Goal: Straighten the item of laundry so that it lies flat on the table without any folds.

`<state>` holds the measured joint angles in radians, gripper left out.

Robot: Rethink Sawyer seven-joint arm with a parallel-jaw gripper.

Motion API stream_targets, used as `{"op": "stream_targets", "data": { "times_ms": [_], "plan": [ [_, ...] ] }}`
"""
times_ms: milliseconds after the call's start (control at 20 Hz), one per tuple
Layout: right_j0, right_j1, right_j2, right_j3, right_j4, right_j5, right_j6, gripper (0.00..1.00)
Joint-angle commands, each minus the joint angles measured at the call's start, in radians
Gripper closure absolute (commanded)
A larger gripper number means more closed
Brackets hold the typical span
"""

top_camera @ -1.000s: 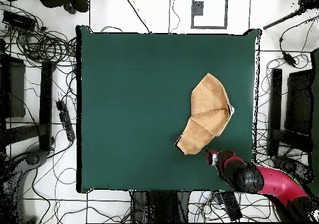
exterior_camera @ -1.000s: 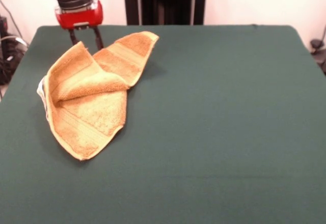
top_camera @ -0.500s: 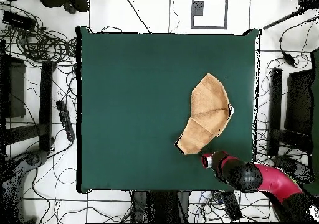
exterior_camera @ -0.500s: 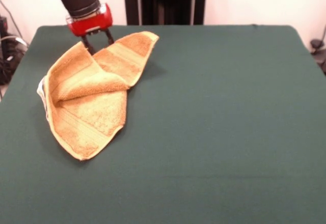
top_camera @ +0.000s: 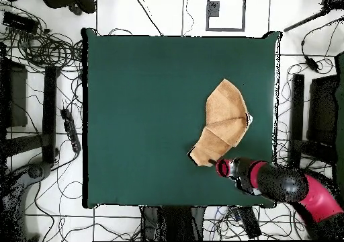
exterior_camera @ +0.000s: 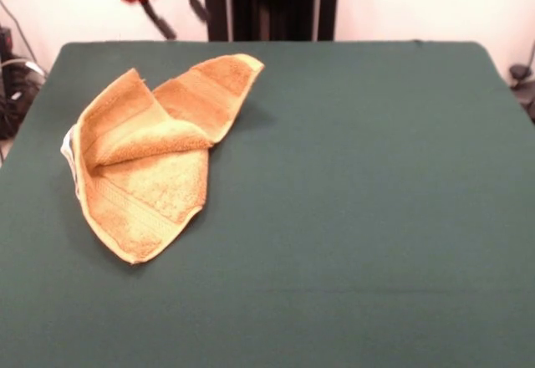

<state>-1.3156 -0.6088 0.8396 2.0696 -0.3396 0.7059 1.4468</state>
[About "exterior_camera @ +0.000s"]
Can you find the dark green table cloth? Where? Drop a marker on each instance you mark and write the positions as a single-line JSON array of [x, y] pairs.
[[334, 217]]

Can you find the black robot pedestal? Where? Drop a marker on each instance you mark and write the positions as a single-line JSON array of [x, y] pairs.
[[271, 4]]

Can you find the black power device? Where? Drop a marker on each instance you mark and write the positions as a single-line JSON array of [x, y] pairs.
[[5, 39]]

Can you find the black stand foot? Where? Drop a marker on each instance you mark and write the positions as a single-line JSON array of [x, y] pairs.
[[522, 79]]

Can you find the tan terry towel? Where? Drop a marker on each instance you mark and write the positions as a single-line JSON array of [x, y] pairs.
[[142, 163]]

